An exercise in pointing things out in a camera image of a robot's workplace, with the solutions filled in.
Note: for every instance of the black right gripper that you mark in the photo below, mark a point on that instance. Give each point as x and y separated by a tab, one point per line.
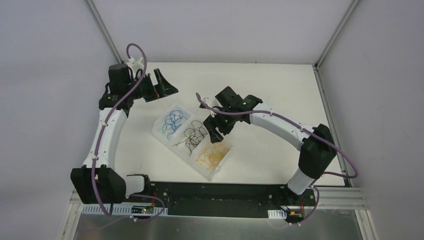
219	123

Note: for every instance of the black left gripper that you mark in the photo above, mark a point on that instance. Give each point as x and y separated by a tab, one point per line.
154	88

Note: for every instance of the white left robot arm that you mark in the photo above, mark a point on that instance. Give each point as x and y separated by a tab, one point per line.
96	180

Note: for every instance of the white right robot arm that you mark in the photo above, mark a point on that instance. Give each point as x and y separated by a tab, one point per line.
314	143

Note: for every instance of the white foam compartment tray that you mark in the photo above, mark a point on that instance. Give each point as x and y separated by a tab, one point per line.
185	135

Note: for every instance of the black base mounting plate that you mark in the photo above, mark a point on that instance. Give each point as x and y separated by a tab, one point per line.
226	200

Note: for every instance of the aluminium frame rail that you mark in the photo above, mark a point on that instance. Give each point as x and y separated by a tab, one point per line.
340	213

